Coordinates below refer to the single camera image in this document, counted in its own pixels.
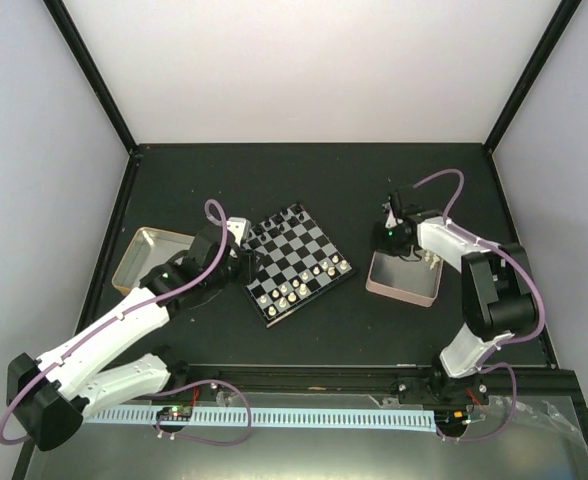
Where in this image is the white bishop chess piece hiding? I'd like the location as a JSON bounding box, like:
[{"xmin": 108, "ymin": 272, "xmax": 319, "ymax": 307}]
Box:
[{"xmin": 423, "ymin": 251, "xmax": 441, "ymax": 270}]

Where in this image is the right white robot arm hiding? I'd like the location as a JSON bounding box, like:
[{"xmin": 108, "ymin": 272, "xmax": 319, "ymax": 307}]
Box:
[{"xmin": 370, "ymin": 191, "xmax": 545, "ymax": 403}]

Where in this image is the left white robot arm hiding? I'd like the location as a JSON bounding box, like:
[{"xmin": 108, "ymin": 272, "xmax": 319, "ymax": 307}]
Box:
[{"xmin": 3, "ymin": 217, "xmax": 257, "ymax": 451}]

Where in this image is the pink tin with pieces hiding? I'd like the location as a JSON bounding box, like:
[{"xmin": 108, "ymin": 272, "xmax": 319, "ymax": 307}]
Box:
[{"xmin": 365, "ymin": 251, "xmax": 443, "ymax": 308}]

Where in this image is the black and white chessboard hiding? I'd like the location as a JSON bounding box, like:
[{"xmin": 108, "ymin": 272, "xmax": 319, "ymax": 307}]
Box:
[{"xmin": 242, "ymin": 202, "xmax": 355, "ymax": 328}]

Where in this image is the gold metal tin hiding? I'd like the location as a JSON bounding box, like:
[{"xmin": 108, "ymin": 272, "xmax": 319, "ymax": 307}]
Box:
[{"xmin": 112, "ymin": 227, "xmax": 193, "ymax": 296}]

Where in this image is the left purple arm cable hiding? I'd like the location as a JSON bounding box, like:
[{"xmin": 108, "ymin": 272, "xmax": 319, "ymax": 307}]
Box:
[{"xmin": 0, "ymin": 198, "xmax": 230, "ymax": 446}]

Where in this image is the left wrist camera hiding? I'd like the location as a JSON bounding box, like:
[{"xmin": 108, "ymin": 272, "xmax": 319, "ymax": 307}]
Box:
[{"xmin": 226, "ymin": 217, "xmax": 251, "ymax": 258}]

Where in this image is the black mounting rail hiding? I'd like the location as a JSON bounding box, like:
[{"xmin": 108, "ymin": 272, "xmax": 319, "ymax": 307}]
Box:
[{"xmin": 171, "ymin": 363, "xmax": 490, "ymax": 406}]

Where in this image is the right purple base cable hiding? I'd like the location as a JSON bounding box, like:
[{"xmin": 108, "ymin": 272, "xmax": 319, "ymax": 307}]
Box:
[{"xmin": 433, "ymin": 362, "xmax": 519, "ymax": 445}]

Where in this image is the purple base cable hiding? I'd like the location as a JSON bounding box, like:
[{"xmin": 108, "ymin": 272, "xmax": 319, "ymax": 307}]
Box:
[
  {"xmin": 433, "ymin": 362, "xmax": 519, "ymax": 445},
  {"xmin": 153, "ymin": 379, "xmax": 253, "ymax": 445}
]

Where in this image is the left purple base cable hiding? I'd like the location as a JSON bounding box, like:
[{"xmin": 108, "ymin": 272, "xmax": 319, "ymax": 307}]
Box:
[{"xmin": 153, "ymin": 379, "xmax": 253, "ymax": 445}]

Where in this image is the white slotted cable duct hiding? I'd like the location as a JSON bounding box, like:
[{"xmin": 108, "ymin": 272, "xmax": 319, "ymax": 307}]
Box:
[{"xmin": 87, "ymin": 405, "xmax": 436, "ymax": 433}]

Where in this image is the right black frame post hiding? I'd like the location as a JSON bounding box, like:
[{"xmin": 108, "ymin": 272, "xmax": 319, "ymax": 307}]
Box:
[{"xmin": 483, "ymin": 0, "xmax": 582, "ymax": 154}]

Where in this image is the black frame post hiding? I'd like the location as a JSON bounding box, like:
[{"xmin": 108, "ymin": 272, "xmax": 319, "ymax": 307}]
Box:
[
  {"xmin": 43, "ymin": 0, "xmax": 138, "ymax": 154},
  {"xmin": 483, "ymin": 0, "xmax": 582, "ymax": 154}
]

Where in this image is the left black frame post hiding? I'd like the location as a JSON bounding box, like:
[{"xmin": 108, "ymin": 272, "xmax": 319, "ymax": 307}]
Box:
[{"xmin": 43, "ymin": 0, "xmax": 138, "ymax": 154}]

